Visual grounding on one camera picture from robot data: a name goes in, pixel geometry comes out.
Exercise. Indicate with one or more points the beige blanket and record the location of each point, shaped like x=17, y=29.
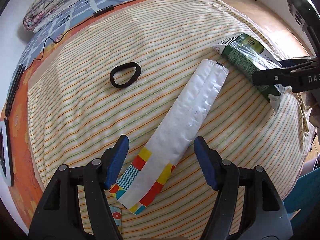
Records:
x=62, y=45

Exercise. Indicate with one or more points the small colourful foil wrapper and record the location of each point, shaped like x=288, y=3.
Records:
x=116, y=214

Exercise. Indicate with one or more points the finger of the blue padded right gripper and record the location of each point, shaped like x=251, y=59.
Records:
x=296, y=61
x=275, y=76

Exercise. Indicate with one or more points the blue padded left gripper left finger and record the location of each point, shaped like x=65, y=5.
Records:
x=113, y=159

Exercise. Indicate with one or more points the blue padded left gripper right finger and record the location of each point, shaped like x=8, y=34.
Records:
x=209, y=161

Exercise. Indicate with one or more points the striped yellow towel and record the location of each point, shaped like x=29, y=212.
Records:
x=160, y=104

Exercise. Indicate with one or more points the green white milk carton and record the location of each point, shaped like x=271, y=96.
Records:
x=249, y=56

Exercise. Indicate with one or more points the black cable inline remote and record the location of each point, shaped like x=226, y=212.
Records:
x=103, y=11

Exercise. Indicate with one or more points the blue checked bed sheet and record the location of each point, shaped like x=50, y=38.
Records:
x=60, y=21

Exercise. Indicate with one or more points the white colourful long wrapper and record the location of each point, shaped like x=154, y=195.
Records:
x=153, y=165

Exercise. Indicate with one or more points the gloved left hand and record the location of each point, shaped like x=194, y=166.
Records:
x=314, y=117

